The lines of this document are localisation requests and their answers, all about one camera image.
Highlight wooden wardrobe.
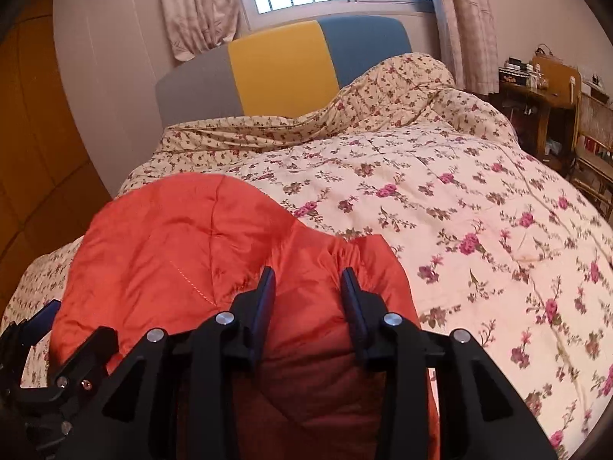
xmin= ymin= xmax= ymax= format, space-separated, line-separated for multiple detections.
xmin=0 ymin=0 xmax=113 ymax=312

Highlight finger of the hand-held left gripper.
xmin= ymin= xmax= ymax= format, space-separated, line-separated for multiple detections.
xmin=0 ymin=299 xmax=64 ymax=394
xmin=50 ymin=327 xmax=120 ymax=394

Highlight group of small containers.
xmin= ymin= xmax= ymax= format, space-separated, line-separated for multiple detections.
xmin=499 ymin=59 xmax=544 ymax=90

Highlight orange padded jacket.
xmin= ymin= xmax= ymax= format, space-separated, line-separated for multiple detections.
xmin=48 ymin=172 xmax=441 ymax=460

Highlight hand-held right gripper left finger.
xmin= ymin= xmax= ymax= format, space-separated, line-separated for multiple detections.
xmin=67 ymin=266 xmax=277 ymax=460

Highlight grey yellow blue headboard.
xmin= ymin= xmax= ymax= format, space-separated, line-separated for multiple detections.
xmin=154 ymin=16 xmax=413 ymax=128

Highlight tan bag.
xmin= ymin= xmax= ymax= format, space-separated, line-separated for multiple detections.
xmin=531 ymin=44 xmax=583 ymax=108

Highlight rattan shelf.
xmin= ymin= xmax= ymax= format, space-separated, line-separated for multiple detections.
xmin=570 ymin=89 xmax=613 ymax=214

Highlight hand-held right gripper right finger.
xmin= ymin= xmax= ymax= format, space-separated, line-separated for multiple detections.
xmin=339 ymin=267 xmax=559 ymax=460

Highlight wooden desk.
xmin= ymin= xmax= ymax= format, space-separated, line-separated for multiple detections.
xmin=498 ymin=77 xmax=580 ymax=173

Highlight floral quilt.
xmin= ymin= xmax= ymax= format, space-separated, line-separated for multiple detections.
xmin=0 ymin=53 xmax=613 ymax=458

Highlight beige patterned curtain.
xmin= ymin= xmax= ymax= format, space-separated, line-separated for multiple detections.
xmin=433 ymin=0 xmax=501 ymax=97
xmin=157 ymin=0 xmax=243 ymax=63

